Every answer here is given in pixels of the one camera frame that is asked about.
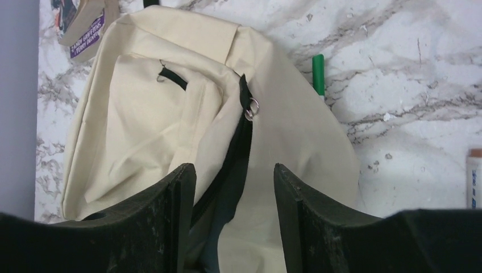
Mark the Little Women book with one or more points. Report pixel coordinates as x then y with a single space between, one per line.
73 18

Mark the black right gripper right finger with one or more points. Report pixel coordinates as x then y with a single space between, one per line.
320 234

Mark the purple Griffiths Denton book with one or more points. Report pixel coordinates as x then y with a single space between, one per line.
86 46

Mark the white pen brown cap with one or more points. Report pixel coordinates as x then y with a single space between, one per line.
473 178

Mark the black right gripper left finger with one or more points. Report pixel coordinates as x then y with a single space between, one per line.
147 232

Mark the green marker pen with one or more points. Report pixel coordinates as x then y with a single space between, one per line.
318 74

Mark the cream canvas backpack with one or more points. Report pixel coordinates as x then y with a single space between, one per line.
169 87

